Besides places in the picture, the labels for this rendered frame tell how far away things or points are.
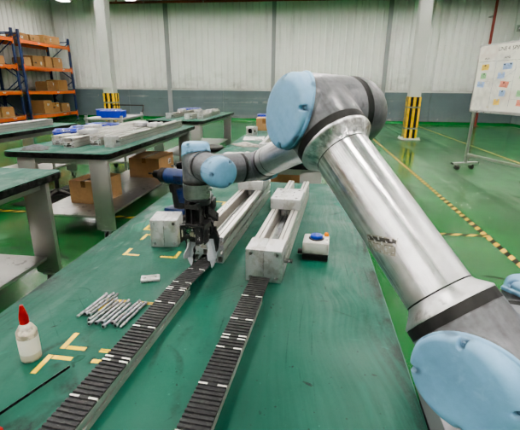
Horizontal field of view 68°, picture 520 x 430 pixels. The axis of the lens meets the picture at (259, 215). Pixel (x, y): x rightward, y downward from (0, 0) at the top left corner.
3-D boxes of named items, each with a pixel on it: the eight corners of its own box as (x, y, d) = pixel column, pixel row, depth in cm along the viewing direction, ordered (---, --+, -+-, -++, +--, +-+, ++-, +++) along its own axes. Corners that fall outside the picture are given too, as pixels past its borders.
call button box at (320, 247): (327, 262, 120) (329, 243, 118) (296, 258, 122) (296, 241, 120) (328, 252, 128) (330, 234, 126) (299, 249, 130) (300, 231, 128)
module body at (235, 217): (224, 263, 119) (223, 237, 116) (192, 260, 121) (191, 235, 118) (270, 195, 193) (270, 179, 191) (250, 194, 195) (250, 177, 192)
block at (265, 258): (289, 284, 106) (290, 252, 103) (245, 280, 109) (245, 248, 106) (293, 270, 115) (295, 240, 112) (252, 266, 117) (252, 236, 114)
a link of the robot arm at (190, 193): (189, 179, 109) (216, 181, 108) (189, 194, 111) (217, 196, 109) (178, 185, 102) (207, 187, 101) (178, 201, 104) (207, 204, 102)
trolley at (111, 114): (127, 179, 564) (120, 107, 532) (90, 178, 566) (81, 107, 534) (149, 165, 662) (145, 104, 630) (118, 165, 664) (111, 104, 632)
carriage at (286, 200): (299, 217, 143) (300, 200, 141) (270, 215, 145) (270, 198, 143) (303, 206, 158) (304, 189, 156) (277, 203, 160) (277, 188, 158)
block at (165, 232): (185, 246, 130) (184, 220, 127) (151, 246, 130) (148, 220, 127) (190, 236, 140) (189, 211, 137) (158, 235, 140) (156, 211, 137)
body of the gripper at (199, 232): (179, 244, 106) (177, 202, 103) (190, 234, 114) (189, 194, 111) (206, 246, 105) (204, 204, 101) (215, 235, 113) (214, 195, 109)
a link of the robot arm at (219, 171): (251, 155, 94) (229, 149, 103) (209, 158, 88) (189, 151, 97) (249, 187, 96) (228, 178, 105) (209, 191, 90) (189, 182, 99)
